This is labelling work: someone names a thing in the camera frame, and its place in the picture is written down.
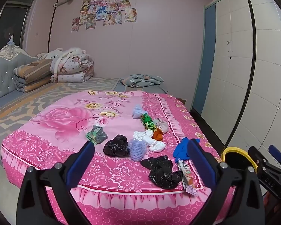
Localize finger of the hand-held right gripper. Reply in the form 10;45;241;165
248;146;267;169
268;145;281;167

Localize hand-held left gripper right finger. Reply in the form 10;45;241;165
187;139;265;225

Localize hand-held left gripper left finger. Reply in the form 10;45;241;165
16;141;95;225

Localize yellow-rimmed trash bin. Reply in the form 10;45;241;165
220;147;258;172

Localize long white snack wrapper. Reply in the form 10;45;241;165
178;158;199;195

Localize blue rubber glove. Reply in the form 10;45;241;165
173;137;200;160

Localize green grey crumpled wrapper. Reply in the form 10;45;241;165
86;125;108;145

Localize small black plastic bag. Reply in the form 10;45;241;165
103;134;131;157

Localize large black plastic bag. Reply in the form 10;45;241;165
140;155;183;189

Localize pink floral bed cover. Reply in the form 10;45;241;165
1;90;237;225

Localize grey pink cloth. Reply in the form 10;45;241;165
153;118;172;134

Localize white crumpled socks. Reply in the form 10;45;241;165
133;130;165;153

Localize green snack wrapper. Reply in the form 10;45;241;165
140;113;158;132

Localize folded floral quilt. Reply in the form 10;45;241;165
50;48;94;83

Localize white and blue wardrobe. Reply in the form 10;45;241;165
192;0;281;156

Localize grey folded blanket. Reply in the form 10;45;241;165
120;74;165;88

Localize striped folded pillows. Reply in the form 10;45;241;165
13;58;53;94

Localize white plush toy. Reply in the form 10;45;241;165
37;47;64;61

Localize grey tufted headboard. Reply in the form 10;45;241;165
0;33;38;104

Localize dark window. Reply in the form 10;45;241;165
0;0;41;59

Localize cluster of wall posters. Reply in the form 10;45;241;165
71;0;137;32

